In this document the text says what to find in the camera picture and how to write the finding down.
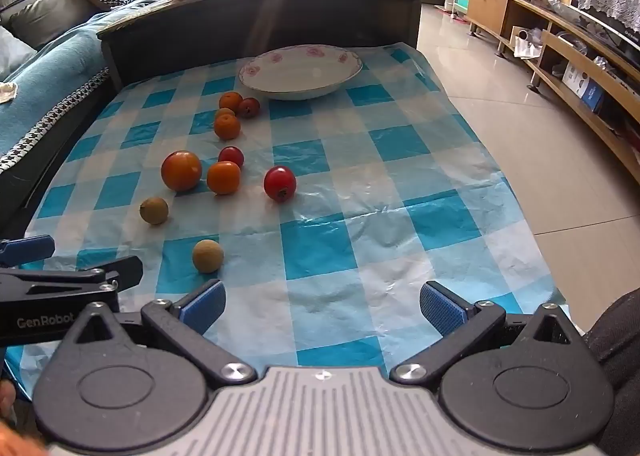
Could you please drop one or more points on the brown longan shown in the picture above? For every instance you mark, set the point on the brown longan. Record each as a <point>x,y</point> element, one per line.
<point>208,256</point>
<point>154,211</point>

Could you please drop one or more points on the red cherry tomato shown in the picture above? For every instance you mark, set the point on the red cherry tomato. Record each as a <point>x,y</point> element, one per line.
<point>248,107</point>
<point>231,155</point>

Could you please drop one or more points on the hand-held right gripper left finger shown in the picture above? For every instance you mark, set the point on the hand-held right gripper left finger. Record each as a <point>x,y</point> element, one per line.
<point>205,307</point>

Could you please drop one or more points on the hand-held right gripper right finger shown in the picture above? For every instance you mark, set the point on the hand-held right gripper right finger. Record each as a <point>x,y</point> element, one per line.
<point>441,308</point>

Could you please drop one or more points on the blue white box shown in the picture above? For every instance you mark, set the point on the blue white box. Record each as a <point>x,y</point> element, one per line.
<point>585,85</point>

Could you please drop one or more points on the blue white checked tablecloth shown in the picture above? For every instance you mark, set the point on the blue white checked tablecloth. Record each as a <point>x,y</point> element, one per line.
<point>350,216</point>

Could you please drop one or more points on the blue blanket with patterned trim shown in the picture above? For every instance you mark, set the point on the blue blanket with patterned trim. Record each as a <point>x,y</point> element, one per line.
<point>55,65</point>

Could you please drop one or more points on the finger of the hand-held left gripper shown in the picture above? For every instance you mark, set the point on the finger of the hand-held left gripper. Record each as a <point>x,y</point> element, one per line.
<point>27,248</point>
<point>75,281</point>

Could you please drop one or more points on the white floral plate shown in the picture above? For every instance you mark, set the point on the white floral plate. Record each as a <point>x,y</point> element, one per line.
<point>300,75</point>

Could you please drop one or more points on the white crumpled cloth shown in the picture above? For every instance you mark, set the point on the white crumpled cloth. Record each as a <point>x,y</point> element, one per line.
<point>6,93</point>

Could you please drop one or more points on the black television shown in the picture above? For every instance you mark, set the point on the black television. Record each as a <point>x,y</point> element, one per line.
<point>610,45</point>

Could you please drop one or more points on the dark wooden coffee table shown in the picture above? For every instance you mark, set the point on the dark wooden coffee table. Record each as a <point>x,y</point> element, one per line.
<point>200,35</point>

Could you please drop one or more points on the red yellow nectarine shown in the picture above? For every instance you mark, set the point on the red yellow nectarine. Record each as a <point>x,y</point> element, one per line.
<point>181,170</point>

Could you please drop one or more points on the orange mandarin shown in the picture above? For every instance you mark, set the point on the orange mandarin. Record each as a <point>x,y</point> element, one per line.
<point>230,100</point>
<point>227,127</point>
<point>223,177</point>

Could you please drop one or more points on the person's dark trousers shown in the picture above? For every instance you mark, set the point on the person's dark trousers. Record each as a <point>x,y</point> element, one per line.
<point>615,361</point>

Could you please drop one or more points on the small orange kumquat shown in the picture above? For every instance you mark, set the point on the small orange kumquat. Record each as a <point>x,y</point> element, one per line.
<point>222,112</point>

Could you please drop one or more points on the wooden tv cabinet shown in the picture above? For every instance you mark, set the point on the wooden tv cabinet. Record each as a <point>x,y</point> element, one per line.
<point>500,10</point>

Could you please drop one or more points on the white paper bag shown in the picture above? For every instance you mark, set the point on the white paper bag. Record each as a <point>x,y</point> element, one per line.
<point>525,43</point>

